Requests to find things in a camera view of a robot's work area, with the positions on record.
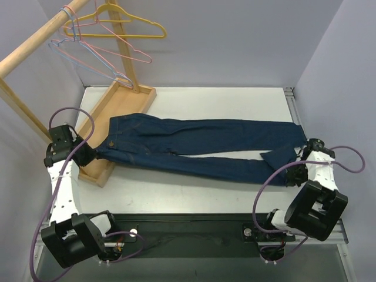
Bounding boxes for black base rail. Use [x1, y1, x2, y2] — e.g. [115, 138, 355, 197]
[106, 213, 296, 259]

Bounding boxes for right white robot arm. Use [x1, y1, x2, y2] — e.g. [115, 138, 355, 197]
[260, 139, 348, 241]

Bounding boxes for yellow plastic hanger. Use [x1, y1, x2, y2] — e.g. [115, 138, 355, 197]
[62, 3, 167, 39]

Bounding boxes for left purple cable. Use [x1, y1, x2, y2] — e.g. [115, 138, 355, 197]
[28, 106, 146, 281]

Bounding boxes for wooden clothes rack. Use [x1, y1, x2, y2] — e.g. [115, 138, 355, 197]
[1, 11, 156, 187]

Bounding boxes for aluminium frame rail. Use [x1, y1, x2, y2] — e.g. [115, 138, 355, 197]
[283, 86, 350, 244]

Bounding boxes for dark blue denim trousers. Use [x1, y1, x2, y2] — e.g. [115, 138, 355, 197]
[96, 113, 307, 184]

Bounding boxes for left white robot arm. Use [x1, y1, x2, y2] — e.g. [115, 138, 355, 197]
[41, 125, 119, 268]

